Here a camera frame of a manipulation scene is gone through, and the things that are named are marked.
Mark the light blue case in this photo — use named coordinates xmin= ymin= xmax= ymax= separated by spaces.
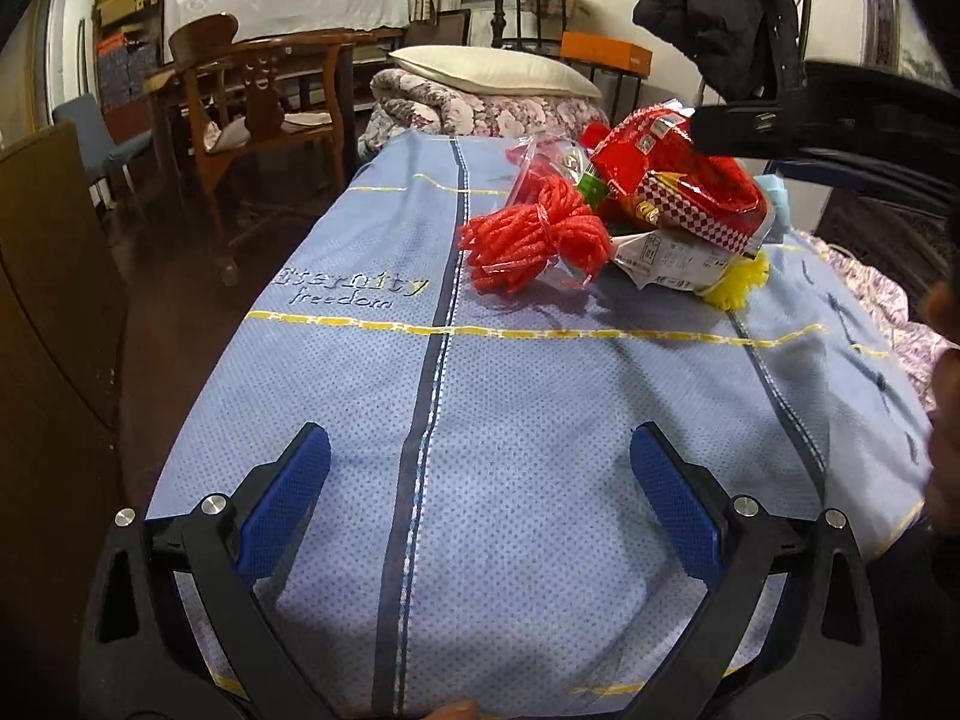
xmin=755 ymin=172 xmax=793 ymax=244

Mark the yellow pompom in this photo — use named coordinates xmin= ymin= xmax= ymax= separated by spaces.
xmin=700 ymin=252 xmax=770 ymax=312

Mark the red snack bag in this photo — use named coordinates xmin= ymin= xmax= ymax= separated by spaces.
xmin=581 ymin=99 xmax=775 ymax=257

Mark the white printed packet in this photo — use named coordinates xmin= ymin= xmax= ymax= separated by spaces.
xmin=612 ymin=229 xmax=736 ymax=293

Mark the red plastic string bundle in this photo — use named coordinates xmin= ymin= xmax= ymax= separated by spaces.
xmin=455 ymin=175 xmax=616 ymax=298

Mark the person right hand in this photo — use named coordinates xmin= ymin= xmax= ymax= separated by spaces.
xmin=924 ymin=283 xmax=960 ymax=535

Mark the person left hand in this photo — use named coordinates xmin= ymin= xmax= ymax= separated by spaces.
xmin=423 ymin=699 xmax=480 ymax=720

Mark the carved dark wooden screen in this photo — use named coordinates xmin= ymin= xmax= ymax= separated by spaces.
xmin=815 ymin=0 xmax=958 ymax=286

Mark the black metal coat rack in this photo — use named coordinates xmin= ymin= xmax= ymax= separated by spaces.
xmin=785 ymin=0 xmax=824 ymax=70

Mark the blue striped bed blanket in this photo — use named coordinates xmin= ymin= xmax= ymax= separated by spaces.
xmin=149 ymin=132 xmax=931 ymax=718

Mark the black puffer jacket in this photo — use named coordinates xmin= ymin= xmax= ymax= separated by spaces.
xmin=633 ymin=0 xmax=802 ymax=103

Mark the purple floral duvet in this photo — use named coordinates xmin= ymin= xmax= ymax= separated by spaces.
xmin=797 ymin=231 xmax=952 ymax=411

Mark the orange box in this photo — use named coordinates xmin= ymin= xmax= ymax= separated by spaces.
xmin=560 ymin=31 xmax=652 ymax=78

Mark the blue upholstered chair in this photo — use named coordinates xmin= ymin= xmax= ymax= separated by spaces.
xmin=52 ymin=94 xmax=153 ymax=215

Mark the wooden armchair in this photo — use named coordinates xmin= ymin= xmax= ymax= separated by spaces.
xmin=169 ymin=13 xmax=350 ymax=286

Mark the cream pillow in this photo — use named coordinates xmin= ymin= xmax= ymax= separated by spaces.
xmin=391 ymin=44 xmax=602 ymax=99

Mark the floral folded quilt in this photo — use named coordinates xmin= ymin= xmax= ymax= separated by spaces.
xmin=358 ymin=68 xmax=608 ymax=161

